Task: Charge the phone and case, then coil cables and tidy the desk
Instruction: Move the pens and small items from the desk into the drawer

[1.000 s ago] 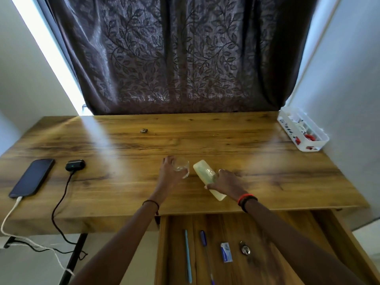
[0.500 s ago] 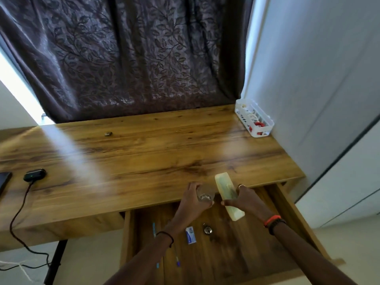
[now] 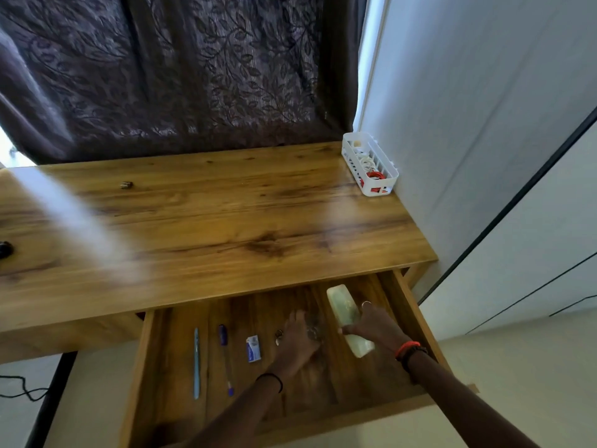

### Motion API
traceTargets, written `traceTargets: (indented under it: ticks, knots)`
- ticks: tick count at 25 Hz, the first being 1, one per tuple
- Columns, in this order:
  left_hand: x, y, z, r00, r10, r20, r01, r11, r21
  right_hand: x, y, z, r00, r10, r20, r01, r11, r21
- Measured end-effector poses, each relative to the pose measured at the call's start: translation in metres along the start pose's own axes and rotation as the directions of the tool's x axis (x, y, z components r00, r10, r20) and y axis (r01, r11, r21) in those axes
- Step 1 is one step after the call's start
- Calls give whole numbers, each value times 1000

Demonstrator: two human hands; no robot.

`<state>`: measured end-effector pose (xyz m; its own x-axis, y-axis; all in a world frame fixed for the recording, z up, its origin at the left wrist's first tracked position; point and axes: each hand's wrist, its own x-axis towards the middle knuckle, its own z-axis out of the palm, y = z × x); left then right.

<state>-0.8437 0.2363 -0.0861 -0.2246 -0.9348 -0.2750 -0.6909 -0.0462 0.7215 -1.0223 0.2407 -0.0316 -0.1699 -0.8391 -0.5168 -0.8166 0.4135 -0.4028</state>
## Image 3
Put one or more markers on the person's right hand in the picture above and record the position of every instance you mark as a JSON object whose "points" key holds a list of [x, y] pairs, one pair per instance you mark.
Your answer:
{"points": [[380, 328]]}

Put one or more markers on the person's left hand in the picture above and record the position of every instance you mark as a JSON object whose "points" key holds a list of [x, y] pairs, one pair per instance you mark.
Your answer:
{"points": [[298, 345]]}

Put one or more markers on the small round silver object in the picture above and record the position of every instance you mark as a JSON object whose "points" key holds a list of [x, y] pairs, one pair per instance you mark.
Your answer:
{"points": [[279, 338]]}

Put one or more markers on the clear drinking glass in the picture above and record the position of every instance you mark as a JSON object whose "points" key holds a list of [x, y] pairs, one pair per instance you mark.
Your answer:
{"points": [[316, 331]]}

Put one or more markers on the pale green plastic case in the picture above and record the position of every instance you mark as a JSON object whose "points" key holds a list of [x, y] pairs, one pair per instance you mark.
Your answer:
{"points": [[343, 303]]}

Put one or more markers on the white and blue eraser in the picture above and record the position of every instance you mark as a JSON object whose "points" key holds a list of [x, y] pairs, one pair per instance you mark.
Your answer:
{"points": [[253, 349]]}

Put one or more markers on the blue capped clear pen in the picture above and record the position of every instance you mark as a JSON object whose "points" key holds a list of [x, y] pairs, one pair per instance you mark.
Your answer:
{"points": [[223, 335]]}

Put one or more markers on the light blue pen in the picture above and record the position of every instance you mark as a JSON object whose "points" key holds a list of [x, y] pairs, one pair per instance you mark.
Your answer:
{"points": [[196, 363]]}

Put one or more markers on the wooden drawer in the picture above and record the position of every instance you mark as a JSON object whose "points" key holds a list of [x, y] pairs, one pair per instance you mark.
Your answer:
{"points": [[168, 368]]}

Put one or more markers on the white plastic slotted basket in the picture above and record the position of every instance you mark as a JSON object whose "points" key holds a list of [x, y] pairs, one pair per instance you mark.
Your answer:
{"points": [[389, 179]]}

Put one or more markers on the black earbuds case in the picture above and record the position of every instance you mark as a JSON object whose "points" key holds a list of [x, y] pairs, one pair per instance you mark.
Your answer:
{"points": [[5, 250]]}

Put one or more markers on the person's left forearm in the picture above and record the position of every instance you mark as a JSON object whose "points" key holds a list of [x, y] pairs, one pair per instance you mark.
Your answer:
{"points": [[233, 419]]}

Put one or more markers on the person's right forearm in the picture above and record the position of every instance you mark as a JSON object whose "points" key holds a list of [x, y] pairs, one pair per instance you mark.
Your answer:
{"points": [[466, 405]]}

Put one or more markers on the red wristband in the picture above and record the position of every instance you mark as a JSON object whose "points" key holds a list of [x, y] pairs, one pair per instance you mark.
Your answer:
{"points": [[406, 349]]}

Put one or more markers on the black thread wristband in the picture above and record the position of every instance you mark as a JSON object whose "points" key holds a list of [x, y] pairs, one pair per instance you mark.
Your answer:
{"points": [[273, 377]]}

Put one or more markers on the white cabinet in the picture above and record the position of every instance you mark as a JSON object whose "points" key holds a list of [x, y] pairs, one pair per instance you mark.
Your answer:
{"points": [[536, 251]]}

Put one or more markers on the small dark metal clip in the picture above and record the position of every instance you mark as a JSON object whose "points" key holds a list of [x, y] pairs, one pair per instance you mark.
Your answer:
{"points": [[126, 185]]}

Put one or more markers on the brown leaf-patterned curtain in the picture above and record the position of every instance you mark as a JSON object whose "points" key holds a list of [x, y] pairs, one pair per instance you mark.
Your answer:
{"points": [[186, 65]]}

